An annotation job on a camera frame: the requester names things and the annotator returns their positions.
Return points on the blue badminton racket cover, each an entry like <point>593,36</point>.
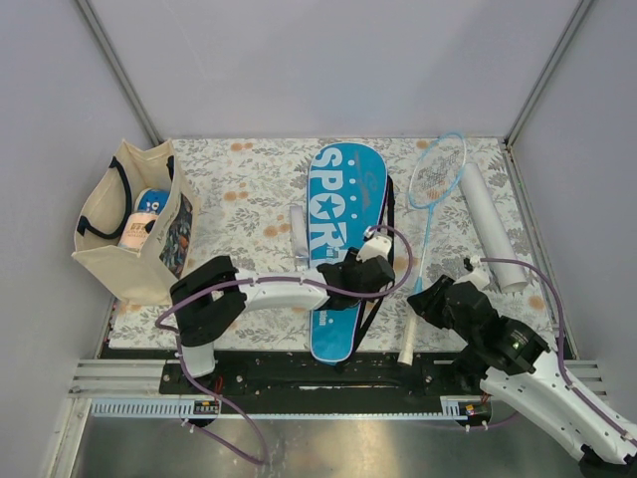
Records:
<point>349,189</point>

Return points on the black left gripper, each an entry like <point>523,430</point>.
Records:
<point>350,260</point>

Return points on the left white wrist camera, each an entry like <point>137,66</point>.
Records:
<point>375,244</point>

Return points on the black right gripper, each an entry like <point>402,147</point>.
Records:
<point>426,302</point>

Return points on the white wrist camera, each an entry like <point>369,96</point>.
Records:
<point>375,244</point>
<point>476,273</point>

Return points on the clear plastic grip box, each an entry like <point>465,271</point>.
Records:
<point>299,237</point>

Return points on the white shuttlecock tube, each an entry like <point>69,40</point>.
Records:
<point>510,277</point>

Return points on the blue racket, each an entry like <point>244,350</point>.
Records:
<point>436,174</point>

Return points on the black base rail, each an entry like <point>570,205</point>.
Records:
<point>368,376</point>

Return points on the blue can in bag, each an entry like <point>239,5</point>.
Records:
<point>151,200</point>

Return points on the cream canvas tote bag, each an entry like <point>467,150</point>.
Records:
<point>141,277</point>

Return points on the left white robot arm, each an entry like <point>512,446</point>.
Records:
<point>207,301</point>

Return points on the white slotted cable duct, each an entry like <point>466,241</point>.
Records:
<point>433,408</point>

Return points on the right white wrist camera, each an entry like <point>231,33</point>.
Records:
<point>476,273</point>

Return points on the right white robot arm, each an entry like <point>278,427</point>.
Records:
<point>506,359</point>

